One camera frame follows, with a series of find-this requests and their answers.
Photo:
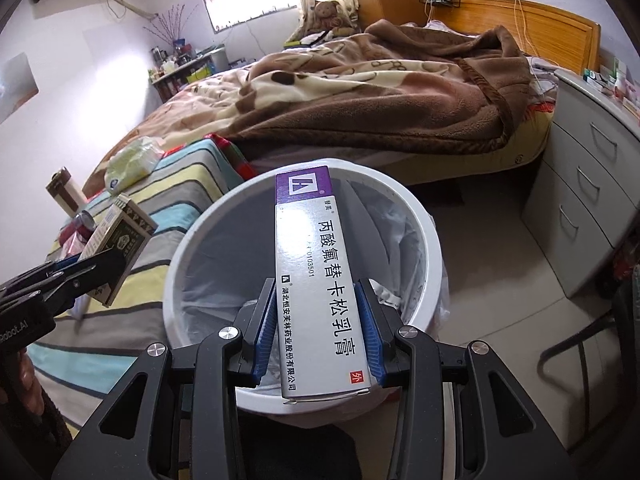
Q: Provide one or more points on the small green and white box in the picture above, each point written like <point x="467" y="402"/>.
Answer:
<point x="122" y="240"/>

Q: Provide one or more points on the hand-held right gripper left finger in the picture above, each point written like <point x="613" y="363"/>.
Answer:
<point x="265" y="330"/>

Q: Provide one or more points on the vase of bare branches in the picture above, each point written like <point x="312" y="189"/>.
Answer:
<point x="172" y="25"/>

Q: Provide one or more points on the white trash bin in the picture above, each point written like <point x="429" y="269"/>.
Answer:
<point x="430" y="270"/>

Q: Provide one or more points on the white air conditioner pipe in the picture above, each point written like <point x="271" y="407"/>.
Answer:
<point x="125" y="4"/>

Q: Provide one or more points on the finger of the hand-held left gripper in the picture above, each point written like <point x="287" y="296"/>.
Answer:
<point x="50" y="267"/>
<point x="85" y="277"/>

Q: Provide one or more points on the black chair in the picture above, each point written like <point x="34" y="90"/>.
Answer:
<point x="627" y="320"/>

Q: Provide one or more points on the purple and white ointment box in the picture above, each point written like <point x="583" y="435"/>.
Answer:
<point x="310" y="270"/>

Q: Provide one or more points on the grey wall board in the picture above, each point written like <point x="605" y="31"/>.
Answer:
<point x="15" y="90"/>

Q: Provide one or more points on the wooden bed headboard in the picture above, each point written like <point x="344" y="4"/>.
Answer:
<point x="550" y="30"/>

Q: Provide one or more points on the person's left forearm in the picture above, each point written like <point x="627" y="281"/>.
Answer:
<point x="40" y="440"/>

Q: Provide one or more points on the person's left hand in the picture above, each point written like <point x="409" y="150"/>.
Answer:
<point x="22" y="380"/>

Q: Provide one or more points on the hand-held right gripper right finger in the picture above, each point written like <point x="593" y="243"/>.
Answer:
<point x="370" y="330"/>

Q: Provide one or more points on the brown teddy bear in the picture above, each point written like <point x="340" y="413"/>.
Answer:
<point x="327" y="15"/>

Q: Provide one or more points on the shelf with bottles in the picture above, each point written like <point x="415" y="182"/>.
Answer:
<point x="175" y="77"/>

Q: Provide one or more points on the barred window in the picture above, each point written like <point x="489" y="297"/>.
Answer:
<point x="250" y="5"/>

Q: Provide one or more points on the small pink carton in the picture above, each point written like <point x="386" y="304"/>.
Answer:
<point x="72" y="245"/>

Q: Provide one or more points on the brown patterned blanket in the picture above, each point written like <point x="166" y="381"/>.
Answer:
<point x="375" y="85"/>

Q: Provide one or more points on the brown and cream thermos mug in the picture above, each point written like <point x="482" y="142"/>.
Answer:
<point x="65" y="195"/>

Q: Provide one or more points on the green tissue pack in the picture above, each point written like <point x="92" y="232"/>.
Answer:
<point x="132" y="162"/>

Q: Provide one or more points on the group of small medicine boxes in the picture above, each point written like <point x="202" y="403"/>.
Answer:
<point x="615" y="80"/>

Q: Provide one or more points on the grey drawer dresser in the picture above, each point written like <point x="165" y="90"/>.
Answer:
<point x="565" y="170"/>

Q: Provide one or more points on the red drink can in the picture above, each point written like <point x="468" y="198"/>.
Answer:
<point x="82" y="225"/>

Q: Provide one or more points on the striped tablecloth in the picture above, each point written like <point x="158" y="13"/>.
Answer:
<point x="165" y="185"/>

